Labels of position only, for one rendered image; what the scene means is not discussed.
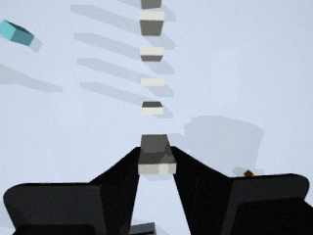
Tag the orange rectangular bar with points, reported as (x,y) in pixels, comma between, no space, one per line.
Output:
(249,173)

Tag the teal block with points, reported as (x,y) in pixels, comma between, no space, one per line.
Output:
(16,33)

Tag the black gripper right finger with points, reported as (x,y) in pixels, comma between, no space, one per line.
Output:
(210,198)

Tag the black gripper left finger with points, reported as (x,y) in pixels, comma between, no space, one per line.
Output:
(106,202)

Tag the grey domino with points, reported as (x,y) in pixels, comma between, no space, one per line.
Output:
(150,4)
(152,81)
(155,155)
(151,54)
(152,108)
(151,22)

